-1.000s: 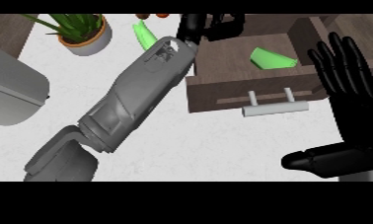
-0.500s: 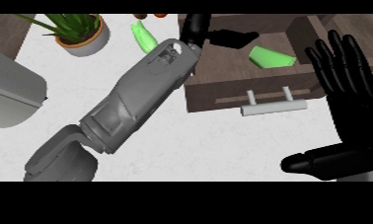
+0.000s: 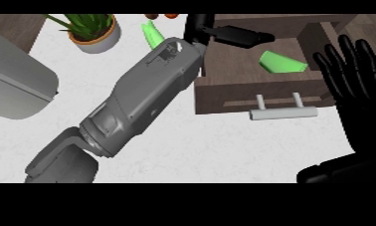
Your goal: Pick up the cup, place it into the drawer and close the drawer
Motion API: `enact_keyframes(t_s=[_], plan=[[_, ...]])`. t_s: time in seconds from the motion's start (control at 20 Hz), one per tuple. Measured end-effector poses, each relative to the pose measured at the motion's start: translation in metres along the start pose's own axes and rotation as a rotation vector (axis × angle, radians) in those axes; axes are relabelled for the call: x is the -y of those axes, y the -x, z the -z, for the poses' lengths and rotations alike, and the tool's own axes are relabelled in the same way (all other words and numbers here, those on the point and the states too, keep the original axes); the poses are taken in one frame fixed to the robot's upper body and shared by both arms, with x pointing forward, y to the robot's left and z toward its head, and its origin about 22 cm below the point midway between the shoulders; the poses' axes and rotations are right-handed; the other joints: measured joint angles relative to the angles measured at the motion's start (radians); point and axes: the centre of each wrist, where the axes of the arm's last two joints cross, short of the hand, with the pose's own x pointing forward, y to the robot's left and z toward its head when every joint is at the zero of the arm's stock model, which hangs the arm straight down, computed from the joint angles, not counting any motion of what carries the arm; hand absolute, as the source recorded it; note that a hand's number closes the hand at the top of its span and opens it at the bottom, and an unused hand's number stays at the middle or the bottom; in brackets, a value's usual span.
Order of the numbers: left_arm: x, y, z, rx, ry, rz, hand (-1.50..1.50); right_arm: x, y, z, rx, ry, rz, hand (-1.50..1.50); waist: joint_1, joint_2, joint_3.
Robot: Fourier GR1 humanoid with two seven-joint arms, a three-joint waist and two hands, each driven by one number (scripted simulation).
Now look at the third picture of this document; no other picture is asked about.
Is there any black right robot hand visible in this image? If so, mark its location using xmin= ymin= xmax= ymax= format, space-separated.
xmin=295 ymin=34 xmax=376 ymax=184

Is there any green plant in grey pot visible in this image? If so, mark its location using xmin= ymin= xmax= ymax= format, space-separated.
xmin=46 ymin=13 xmax=124 ymax=55

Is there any grey appliance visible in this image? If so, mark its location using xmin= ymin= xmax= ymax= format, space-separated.
xmin=0 ymin=35 xmax=60 ymax=120

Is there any pale grey drawer handle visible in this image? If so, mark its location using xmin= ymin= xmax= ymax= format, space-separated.
xmin=248 ymin=92 xmax=318 ymax=121

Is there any brown wooden drawer front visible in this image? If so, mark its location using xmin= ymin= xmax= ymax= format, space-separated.
xmin=193 ymin=79 xmax=339 ymax=115

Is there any brown wooden drawer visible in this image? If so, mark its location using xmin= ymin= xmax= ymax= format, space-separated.
xmin=193 ymin=79 xmax=339 ymax=115
xmin=193 ymin=13 xmax=358 ymax=115

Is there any light green pointed object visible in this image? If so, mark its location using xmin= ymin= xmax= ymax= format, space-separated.
xmin=140 ymin=19 xmax=168 ymax=51

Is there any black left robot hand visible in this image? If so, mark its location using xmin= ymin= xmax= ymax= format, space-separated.
xmin=183 ymin=13 xmax=276 ymax=50

